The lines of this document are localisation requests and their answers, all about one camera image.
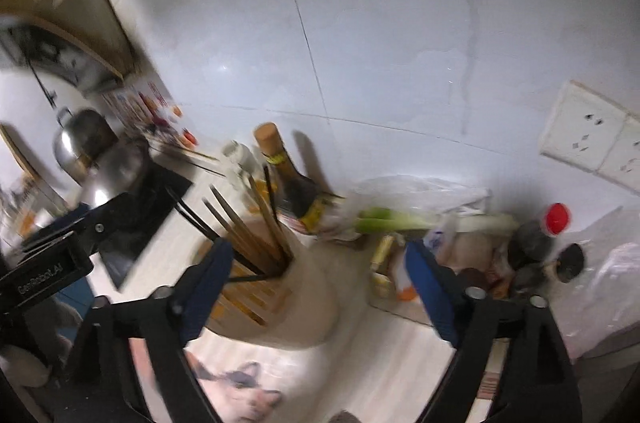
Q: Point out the white plastic bag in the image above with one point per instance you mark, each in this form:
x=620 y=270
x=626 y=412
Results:
x=425 y=193

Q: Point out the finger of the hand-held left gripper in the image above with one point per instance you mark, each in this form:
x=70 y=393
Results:
x=100 y=228

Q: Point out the clear plastic bin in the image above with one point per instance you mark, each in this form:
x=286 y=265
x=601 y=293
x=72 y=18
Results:
x=400 y=310

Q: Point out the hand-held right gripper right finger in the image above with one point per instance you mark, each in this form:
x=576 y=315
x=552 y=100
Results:
x=430 y=288

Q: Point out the person's left hand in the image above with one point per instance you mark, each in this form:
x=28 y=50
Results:
x=22 y=365

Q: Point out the dark bottle with red cap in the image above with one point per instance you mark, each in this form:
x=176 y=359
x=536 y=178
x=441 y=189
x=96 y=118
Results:
x=556 y=219

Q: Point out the green onion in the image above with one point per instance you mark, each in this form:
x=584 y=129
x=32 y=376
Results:
x=400 y=220

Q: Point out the clear glass bottle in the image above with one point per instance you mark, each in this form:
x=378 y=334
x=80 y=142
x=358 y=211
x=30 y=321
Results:
x=240 y=163

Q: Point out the clear plastic bag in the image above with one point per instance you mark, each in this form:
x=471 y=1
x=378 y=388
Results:
x=615 y=283

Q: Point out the small brown sauce bottle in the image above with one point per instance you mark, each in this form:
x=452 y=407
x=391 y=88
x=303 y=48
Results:
x=292 y=193

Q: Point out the large dark soy sauce bottle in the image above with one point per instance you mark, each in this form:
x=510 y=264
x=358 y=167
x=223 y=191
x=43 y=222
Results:
x=570 y=263

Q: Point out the beige ribbed utensil holder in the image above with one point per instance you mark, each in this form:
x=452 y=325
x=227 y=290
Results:
x=300 y=303

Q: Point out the black stove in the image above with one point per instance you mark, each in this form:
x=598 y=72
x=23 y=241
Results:
x=150 y=213

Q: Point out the steel pot with lid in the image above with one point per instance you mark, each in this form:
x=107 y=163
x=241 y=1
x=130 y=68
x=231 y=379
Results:
x=82 y=143

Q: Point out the metal range hood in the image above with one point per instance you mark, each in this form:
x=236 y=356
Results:
x=55 y=53

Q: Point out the colourful printed box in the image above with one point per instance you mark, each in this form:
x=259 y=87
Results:
x=140 y=108

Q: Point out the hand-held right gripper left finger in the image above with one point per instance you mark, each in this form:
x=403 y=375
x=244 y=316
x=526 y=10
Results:
x=210 y=288

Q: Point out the metal wok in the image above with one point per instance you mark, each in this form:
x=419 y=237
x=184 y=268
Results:
x=117 y=173

